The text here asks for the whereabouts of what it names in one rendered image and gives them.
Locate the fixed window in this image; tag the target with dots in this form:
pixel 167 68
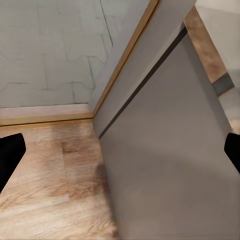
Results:
pixel 60 58

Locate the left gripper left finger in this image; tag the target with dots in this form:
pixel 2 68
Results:
pixel 12 150

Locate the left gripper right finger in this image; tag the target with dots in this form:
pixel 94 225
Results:
pixel 232 149

